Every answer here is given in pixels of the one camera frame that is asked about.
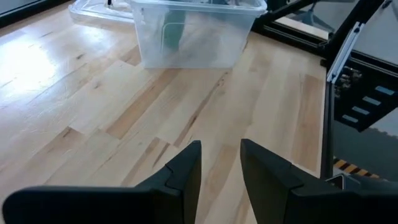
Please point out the grey office chair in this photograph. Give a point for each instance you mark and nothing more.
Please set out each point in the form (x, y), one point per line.
(314, 17)

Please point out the teal elastic bandage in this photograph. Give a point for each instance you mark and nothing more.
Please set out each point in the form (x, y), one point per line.
(172, 34)

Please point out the black aluminium table frame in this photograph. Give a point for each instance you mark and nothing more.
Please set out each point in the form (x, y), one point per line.
(326, 124)

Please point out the silver aluminium rail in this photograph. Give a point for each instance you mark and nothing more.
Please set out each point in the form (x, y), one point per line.
(343, 53)

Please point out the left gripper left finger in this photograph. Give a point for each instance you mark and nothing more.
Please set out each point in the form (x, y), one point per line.
(109, 205)

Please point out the silver metal bracket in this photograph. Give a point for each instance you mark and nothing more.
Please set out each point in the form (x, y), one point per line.
(337, 180)

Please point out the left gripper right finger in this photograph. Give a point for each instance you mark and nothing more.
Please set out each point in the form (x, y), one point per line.
(295, 202)

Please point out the clear plastic storage box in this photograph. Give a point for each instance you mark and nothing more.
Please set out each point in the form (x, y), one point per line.
(217, 40)

